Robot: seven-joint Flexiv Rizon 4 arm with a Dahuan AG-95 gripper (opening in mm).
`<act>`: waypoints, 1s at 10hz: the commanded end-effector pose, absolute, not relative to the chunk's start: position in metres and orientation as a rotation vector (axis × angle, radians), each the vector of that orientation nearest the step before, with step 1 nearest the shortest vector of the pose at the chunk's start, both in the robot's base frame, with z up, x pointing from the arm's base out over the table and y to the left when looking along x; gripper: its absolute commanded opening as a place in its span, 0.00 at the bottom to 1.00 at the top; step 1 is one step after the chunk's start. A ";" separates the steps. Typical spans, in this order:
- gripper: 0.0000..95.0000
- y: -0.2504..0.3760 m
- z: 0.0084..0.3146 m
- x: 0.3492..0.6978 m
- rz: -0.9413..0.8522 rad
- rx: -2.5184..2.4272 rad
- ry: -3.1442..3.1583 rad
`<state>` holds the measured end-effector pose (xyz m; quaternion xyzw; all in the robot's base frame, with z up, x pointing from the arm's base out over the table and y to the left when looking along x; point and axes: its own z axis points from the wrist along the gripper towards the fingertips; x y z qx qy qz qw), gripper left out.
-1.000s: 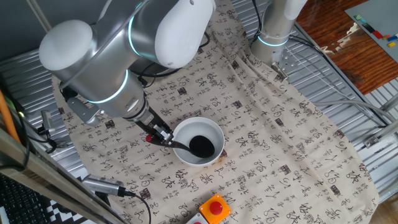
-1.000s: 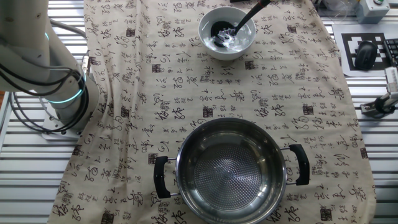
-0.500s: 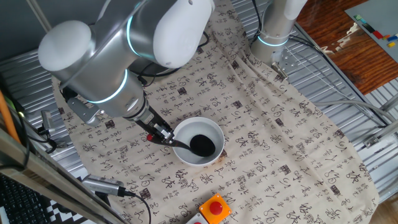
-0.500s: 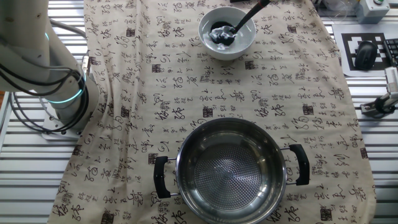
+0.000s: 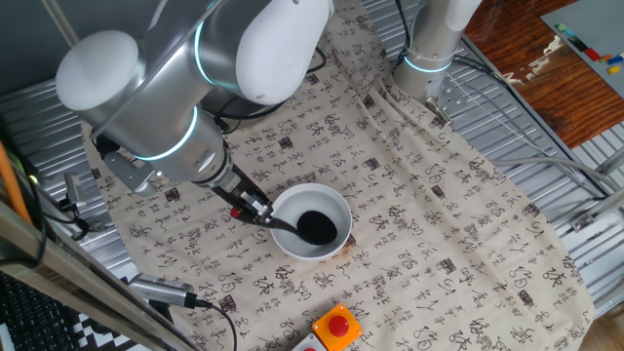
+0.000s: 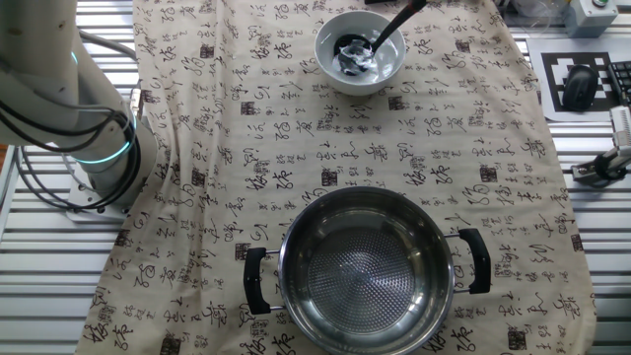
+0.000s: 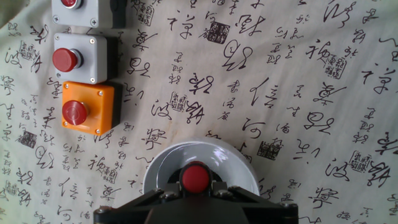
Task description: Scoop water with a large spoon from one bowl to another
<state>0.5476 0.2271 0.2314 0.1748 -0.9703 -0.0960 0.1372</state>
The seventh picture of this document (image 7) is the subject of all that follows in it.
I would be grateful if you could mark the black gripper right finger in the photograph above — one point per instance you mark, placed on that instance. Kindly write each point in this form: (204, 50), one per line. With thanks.
(264, 208)

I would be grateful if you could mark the grey box red mushroom button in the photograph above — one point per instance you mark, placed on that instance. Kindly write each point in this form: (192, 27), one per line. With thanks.
(93, 56)

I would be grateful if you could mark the beige calligraphy print tablecloth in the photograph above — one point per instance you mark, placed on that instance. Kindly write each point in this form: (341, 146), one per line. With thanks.
(280, 93)

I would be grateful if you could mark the grey box flat red button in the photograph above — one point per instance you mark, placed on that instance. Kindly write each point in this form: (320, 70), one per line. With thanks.
(93, 15)

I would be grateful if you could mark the orange emergency stop box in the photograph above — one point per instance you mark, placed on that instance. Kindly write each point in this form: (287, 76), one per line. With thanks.
(99, 105)

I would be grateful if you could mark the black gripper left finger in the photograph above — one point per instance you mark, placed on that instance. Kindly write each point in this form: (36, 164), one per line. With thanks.
(130, 208)

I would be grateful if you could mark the white ceramic bowl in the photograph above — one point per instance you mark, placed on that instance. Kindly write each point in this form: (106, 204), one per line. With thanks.
(217, 158)

